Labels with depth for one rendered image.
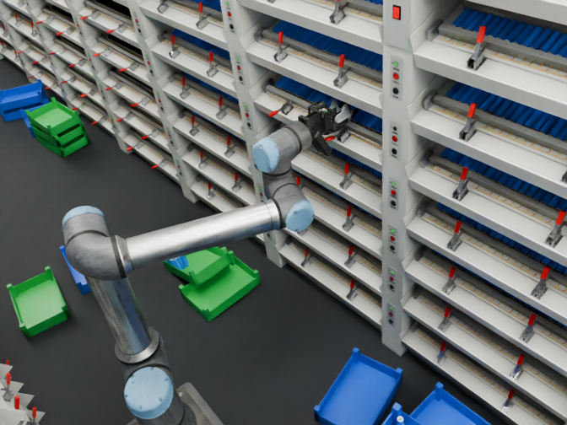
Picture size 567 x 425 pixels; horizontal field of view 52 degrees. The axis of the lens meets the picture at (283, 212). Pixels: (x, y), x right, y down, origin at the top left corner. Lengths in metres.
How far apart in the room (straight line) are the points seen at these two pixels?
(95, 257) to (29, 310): 1.40
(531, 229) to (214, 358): 1.38
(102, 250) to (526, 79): 1.08
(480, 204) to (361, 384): 0.95
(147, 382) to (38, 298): 1.12
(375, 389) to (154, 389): 0.82
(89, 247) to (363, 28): 0.91
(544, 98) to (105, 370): 1.93
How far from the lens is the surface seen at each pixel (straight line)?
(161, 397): 1.92
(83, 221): 1.64
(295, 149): 1.67
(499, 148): 1.49
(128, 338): 1.94
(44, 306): 2.90
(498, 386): 2.18
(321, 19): 1.69
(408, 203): 1.78
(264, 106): 2.08
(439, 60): 1.45
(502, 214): 1.60
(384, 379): 2.30
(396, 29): 1.49
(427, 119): 1.58
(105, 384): 2.50
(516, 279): 1.71
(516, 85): 1.37
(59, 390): 2.57
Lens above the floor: 1.95
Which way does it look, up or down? 41 degrees down
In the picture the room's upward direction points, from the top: 8 degrees counter-clockwise
